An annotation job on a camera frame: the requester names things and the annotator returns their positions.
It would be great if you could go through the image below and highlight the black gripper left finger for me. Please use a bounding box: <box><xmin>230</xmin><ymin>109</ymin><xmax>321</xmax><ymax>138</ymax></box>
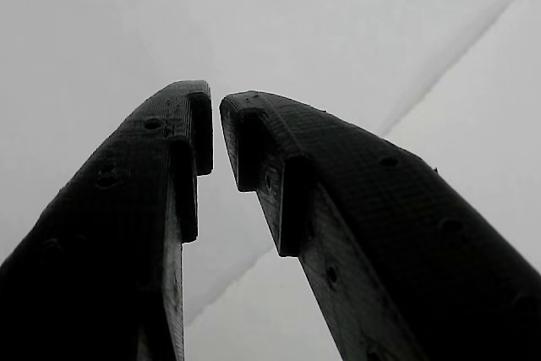
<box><xmin>0</xmin><ymin>79</ymin><xmax>215</xmax><ymax>361</ymax></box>

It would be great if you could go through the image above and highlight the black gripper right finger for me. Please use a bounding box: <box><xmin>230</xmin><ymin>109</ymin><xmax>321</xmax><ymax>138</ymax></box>
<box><xmin>218</xmin><ymin>90</ymin><xmax>541</xmax><ymax>361</ymax></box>

